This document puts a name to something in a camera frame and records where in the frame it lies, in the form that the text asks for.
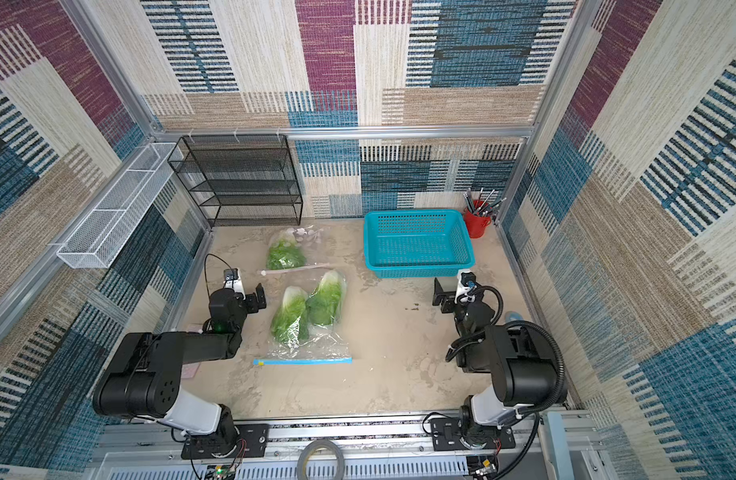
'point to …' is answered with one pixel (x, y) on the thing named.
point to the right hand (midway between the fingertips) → (455, 281)
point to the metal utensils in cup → (480, 206)
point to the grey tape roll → (304, 454)
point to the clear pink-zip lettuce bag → (288, 247)
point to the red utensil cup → (477, 225)
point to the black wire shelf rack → (240, 180)
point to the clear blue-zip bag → (309, 321)
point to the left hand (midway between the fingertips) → (245, 286)
